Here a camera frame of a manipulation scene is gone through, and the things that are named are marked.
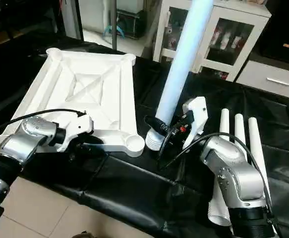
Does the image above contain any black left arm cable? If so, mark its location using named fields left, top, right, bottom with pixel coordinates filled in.
left=0, top=108, right=88, bottom=135

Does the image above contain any black plastic mat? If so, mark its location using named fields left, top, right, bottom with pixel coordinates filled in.
left=0, top=31, right=289, bottom=238

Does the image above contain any white glass door cabinet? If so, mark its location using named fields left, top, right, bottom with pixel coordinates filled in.
left=153, top=0, right=272, bottom=82

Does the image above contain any white drawer unit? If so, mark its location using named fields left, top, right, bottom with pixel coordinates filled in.
left=236, top=59, right=289, bottom=102

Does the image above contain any teal floor stand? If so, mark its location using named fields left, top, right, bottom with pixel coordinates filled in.
left=103, top=20, right=126, bottom=40

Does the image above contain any white plastic table leg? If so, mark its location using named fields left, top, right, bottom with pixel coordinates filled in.
left=233, top=114, right=249, bottom=154
left=145, top=0, right=215, bottom=151
left=207, top=108, right=232, bottom=227
left=247, top=117, right=272, bottom=211

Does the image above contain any black box device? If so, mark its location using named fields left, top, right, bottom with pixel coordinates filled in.
left=261, top=20, right=289, bottom=64

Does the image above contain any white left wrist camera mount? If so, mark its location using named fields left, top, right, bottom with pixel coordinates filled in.
left=59, top=114, right=95, bottom=152

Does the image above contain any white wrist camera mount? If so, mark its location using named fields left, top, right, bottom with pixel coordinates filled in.
left=181, top=97, right=209, bottom=150
left=59, top=114, right=95, bottom=152

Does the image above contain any white plastic table top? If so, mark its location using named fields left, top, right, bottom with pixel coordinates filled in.
left=0, top=48, right=146, bottom=158

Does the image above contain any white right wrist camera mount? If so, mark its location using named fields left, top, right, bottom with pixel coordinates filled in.
left=181, top=97, right=209, bottom=150

